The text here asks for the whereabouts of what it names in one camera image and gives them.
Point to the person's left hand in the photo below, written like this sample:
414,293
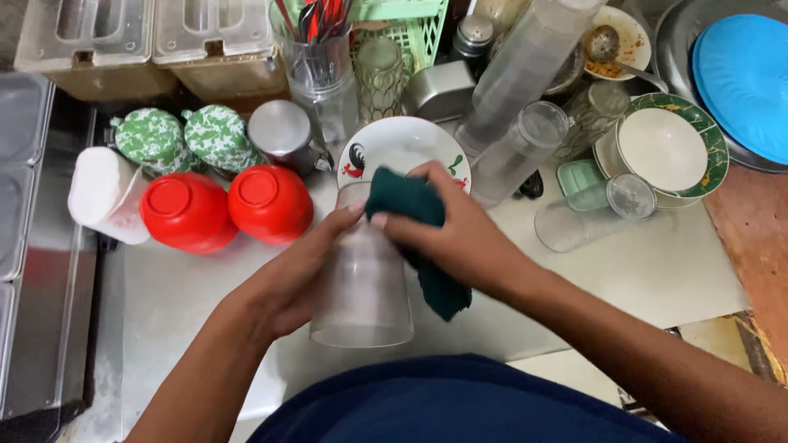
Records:
289,280

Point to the person's right hand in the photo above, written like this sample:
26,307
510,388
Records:
458,237

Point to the dark green cloth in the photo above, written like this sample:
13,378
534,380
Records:
415,234

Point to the clear plastic tumbler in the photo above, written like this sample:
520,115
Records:
363,289
520,154
591,212

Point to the red plastic bowl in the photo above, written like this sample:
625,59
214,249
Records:
271,203
184,212

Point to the white rooster print plate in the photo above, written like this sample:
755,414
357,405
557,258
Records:
400,144

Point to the light green plastic container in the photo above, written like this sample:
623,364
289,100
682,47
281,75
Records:
578,181

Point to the stainless steel mug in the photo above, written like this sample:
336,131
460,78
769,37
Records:
286,136

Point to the stainless steel rectangular container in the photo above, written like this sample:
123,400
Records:
438,91

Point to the green white enamel mug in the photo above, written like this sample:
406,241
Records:
220,138
154,140

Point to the person's dark blue shirt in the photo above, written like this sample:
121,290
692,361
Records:
455,403

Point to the white plate under bowl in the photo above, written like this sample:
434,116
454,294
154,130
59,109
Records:
606,160

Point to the patterned drinking glass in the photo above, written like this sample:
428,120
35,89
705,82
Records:
380,77

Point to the patterned glass mug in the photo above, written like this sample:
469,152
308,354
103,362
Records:
588,114

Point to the tall stack of clear tumblers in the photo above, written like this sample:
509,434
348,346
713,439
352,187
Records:
523,67

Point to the steel shaker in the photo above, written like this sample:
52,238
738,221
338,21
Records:
473,37

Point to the white plastic jug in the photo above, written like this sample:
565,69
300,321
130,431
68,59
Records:
104,194

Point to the green plastic basket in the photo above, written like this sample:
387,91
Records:
418,24

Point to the clear cutlery holder with utensils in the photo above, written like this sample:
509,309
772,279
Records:
320,61

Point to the green rimmed white bowl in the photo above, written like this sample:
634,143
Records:
671,147

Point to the metal spoon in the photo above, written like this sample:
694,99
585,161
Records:
606,49

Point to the clear lidded condiment bin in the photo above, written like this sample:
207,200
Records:
92,46
218,46

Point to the dirty white plate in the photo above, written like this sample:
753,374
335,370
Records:
628,37

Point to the steel pan rack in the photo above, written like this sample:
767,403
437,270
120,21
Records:
28,246

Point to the large metal tray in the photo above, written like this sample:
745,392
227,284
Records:
677,43

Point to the blue plastic lid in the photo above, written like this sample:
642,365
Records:
745,86

